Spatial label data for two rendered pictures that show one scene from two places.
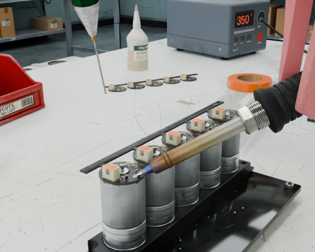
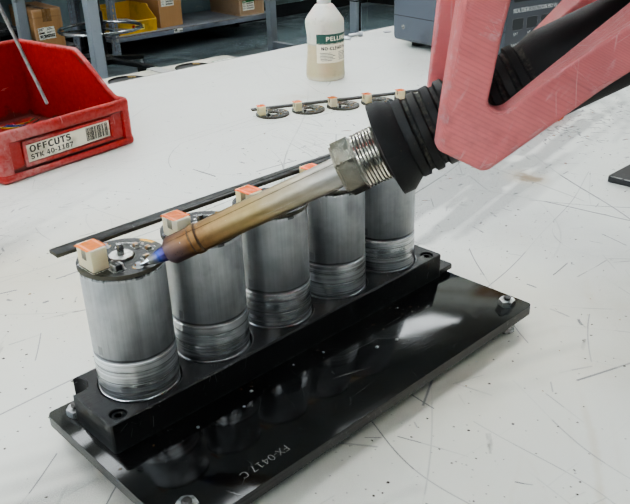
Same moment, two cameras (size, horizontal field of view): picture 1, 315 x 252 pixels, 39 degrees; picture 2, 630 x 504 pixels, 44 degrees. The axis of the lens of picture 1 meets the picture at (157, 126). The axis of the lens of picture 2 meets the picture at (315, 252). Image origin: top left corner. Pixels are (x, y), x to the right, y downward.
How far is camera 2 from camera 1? 7 cm
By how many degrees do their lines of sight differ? 10
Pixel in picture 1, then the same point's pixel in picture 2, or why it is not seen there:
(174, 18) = not seen: outside the picture
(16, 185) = (27, 275)
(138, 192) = (143, 296)
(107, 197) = (88, 302)
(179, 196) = (265, 310)
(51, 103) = (148, 136)
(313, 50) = (456, 18)
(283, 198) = (484, 326)
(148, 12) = not seen: outside the picture
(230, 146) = (390, 221)
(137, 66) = (322, 74)
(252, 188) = (432, 304)
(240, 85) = not seen: hidden behind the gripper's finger
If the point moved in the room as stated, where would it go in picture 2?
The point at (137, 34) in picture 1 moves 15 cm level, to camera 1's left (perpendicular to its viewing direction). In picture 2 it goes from (323, 12) to (151, 14)
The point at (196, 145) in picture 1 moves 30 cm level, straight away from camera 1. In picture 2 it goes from (246, 212) to (409, 21)
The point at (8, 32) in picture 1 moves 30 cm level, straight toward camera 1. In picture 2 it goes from (171, 18) to (171, 26)
